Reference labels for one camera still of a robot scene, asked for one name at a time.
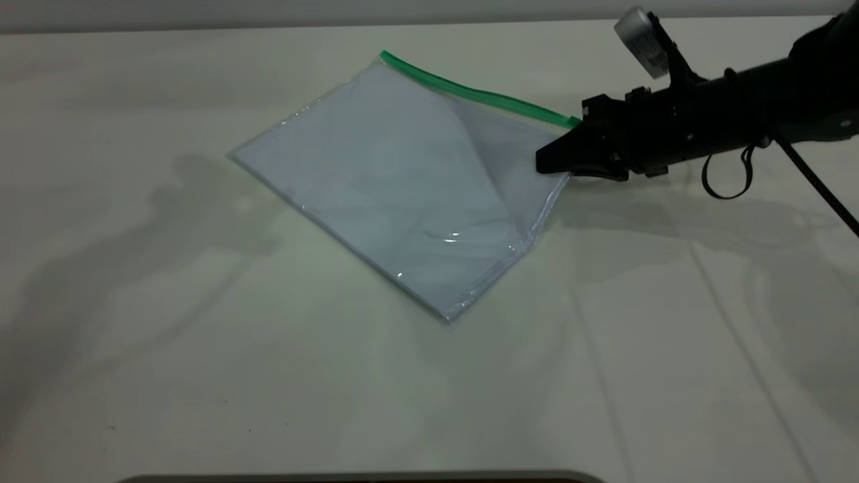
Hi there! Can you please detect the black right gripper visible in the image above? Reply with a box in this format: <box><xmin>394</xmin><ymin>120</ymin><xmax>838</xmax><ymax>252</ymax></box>
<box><xmin>535</xmin><ymin>86</ymin><xmax>675</xmax><ymax>182</ymax></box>

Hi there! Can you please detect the clear zip bag green zipper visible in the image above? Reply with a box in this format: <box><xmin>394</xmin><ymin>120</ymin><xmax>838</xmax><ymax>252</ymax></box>
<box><xmin>227</xmin><ymin>50</ymin><xmax>583</xmax><ymax>326</ymax></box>

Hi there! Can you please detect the dark curved base panel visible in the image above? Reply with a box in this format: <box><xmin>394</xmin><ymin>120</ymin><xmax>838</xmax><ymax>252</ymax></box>
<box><xmin>117</xmin><ymin>469</ymin><xmax>608</xmax><ymax>483</ymax></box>

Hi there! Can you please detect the thin black cable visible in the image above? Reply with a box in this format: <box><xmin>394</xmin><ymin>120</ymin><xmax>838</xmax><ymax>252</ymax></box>
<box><xmin>701</xmin><ymin>142</ymin><xmax>757</xmax><ymax>201</ymax></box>

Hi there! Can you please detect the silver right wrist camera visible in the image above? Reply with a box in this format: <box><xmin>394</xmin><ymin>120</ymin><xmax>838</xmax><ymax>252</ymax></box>
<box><xmin>613</xmin><ymin>5</ymin><xmax>673</xmax><ymax>80</ymax></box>

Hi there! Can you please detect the thick black cable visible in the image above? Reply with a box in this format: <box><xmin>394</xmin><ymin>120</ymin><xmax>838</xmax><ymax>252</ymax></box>
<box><xmin>772</xmin><ymin>133</ymin><xmax>859</xmax><ymax>237</ymax></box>

